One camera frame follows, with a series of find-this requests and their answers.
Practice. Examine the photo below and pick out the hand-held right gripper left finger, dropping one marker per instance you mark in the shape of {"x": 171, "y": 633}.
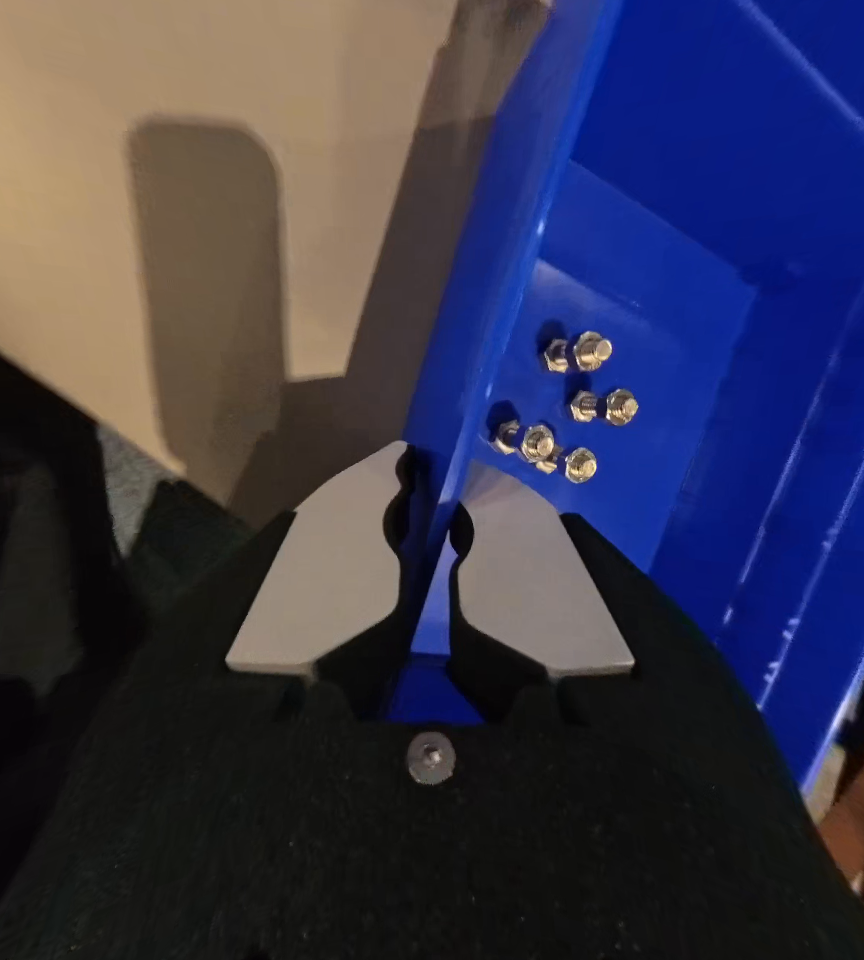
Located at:
{"x": 319, "y": 577}

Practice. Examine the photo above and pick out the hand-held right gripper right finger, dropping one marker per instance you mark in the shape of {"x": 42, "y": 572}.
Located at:
{"x": 537, "y": 592}

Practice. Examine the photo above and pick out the blue plastic bin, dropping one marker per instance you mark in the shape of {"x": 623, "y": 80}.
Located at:
{"x": 664, "y": 225}

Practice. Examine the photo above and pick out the steel bolt with nut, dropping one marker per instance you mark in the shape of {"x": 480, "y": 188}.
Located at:
{"x": 580, "y": 351}
{"x": 574, "y": 465}
{"x": 606, "y": 406}
{"x": 523, "y": 441}

